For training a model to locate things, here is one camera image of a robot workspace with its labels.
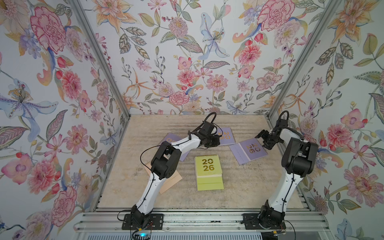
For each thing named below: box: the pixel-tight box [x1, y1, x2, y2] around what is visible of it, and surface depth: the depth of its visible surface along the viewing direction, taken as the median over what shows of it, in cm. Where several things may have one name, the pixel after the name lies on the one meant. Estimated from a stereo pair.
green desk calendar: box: [194, 154, 225, 191], surface depth 90 cm
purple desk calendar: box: [229, 138, 268, 165], surface depth 103 cm
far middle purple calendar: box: [216, 127, 236, 146], surface depth 109 cm
